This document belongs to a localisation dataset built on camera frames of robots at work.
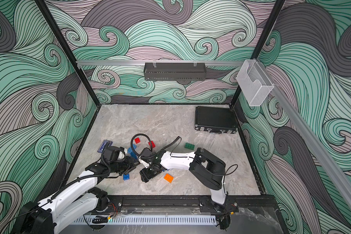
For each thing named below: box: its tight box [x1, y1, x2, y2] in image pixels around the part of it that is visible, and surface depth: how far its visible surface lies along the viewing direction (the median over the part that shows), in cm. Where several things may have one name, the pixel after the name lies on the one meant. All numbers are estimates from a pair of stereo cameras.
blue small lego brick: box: [123, 173, 131, 181], surface depth 83 cm
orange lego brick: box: [163, 173, 175, 184], surface depth 83 cm
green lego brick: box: [184, 142, 195, 151], surface depth 97 cm
